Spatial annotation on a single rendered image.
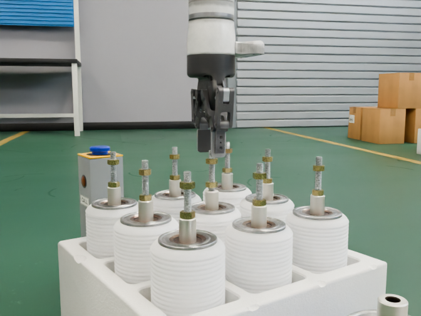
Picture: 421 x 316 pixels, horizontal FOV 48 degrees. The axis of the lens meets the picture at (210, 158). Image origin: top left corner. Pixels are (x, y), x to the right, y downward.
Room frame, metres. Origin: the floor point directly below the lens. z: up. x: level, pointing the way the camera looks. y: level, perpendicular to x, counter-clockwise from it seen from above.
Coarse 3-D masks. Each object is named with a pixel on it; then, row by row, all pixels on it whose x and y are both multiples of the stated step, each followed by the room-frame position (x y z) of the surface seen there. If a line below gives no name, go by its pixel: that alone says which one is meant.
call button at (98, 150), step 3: (90, 147) 0.93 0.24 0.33; (93, 147) 0.92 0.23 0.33; (96, 147) 0.92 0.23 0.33; (99, 147) 0.92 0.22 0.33; (102, 147) 0.92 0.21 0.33; (105, 147) 0.92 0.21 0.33; (108, 147) 0.93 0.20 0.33; (90, 150) 0.92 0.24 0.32; (93, 150) 0.92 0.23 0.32; (96, 150) 0.92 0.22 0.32; (99, 150) 0.92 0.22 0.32; (102, 150) 0.92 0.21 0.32; (105, 150) 0.92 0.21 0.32; (108, 150) 0.93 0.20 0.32; (93, 153) 0.92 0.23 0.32; (96, 153) 0.92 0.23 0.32; (99, 153) 0.92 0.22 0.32; (102, 153) 0.92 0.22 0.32; (105, 153) 0.93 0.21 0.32
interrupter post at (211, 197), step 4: (208, 192) 0.73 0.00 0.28; (212, 192) 0.73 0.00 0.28; (216, 192) 0.73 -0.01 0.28; (208, 196) 0.73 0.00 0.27; (212, 196) 0.73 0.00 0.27; (216, 196) 0.73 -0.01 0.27; (208, 200) 0.73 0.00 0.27; (212, 200) 0.73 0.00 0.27; (216, 200) 0.73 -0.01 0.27; (208, 204) 0.73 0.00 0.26; (212, 204) 0.73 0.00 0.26; (216, 204) 0.73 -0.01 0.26; (208, 208) 0.73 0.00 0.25; (212, 208) 0.73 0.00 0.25; (216, 208) 0.73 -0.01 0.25
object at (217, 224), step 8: (200, 216) 0.70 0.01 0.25; (208, 216) 0.70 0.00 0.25; (216, 216) 0.70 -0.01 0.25; (224, 216) 0.70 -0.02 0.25; (232, 216) 0.71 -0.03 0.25; (240, 216) 0.72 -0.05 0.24; (200, 224) 0.69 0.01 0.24; (208, 224) 0.69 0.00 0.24; (216, 224) 0.69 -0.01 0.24; (224, 224) 0.70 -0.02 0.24; (216, 232) 0.69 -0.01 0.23; (224, 232) 0.70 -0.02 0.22; (224, 240) 0.70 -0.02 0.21
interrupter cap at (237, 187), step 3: (219, 183) 0.93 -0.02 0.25; (234, 183) 0.93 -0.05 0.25; (237, 183) 0.93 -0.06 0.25; (219, 186) 0.91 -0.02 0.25; (234, 186) 0.91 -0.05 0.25; (237, 186) 0.91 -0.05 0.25; (240, 186) 0.90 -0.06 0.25; (243, 186) 0.91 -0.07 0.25; (216, 189) 0.87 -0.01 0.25; (219, 189) 0.87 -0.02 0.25; (222, 189) 0.88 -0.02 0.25; (225, 189) 0.88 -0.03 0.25; (228, 189) 0.88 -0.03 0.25; (231, 189) 0.88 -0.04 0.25; (234, 189) 0.87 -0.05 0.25; (237, 189) 0.87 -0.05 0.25; (240, 189) 0.87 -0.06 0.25; (243, 189) 0.88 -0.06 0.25
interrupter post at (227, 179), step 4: (224, 172) 0.91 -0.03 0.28; (224, 176) 0.89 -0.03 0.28; (228, 176) 0.89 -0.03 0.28; (232, 176) 0.90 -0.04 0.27; (224, 180) 0.89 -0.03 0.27; (228, 180) 0.89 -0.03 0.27; (232, 180) 0.90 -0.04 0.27; (224, 184) 0.89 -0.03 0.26; (228, 184) 0.89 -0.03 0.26; (232, 184) 0.90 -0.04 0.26; (224, 188) 0.89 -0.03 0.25; (228, 188) 0.89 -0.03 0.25; (232, 188) 0.90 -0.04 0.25
